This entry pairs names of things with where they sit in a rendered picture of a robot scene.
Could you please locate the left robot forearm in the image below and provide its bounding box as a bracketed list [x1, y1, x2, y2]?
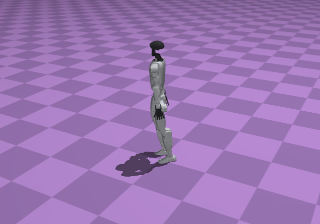
[152, 86, 161, 109]

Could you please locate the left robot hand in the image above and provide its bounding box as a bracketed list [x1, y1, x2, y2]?
[154, 104, 164, 120]

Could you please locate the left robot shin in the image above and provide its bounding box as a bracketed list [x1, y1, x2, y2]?
[162, 131, 173, 158]

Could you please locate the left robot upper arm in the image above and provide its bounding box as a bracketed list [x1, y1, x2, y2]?
[150, 63, 160, 90]

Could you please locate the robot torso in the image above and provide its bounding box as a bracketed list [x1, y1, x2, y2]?
[149, 58, 166, 103]

